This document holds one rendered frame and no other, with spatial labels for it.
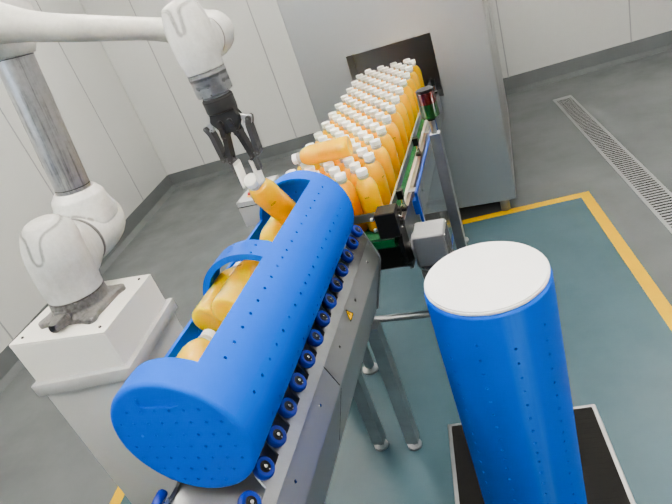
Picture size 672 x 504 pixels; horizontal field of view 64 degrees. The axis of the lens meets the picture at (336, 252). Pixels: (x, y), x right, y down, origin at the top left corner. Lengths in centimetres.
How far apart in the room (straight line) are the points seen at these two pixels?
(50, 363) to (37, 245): 33
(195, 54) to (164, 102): 517
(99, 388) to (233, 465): 69
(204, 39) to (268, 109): 485
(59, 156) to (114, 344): 54
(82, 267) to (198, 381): 71
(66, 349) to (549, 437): 124
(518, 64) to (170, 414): 537
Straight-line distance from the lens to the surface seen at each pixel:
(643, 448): 224
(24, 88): 168
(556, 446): 149
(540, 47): 600
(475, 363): 125
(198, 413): 99
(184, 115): 642
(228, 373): 100
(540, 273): 124
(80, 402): 174
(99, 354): 158
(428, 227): 188
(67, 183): 171
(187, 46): 129
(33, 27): 145
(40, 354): 167
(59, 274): 158
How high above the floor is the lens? 174
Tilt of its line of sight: 28 degrees down
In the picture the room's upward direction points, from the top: 20 degrees counter-clockwise
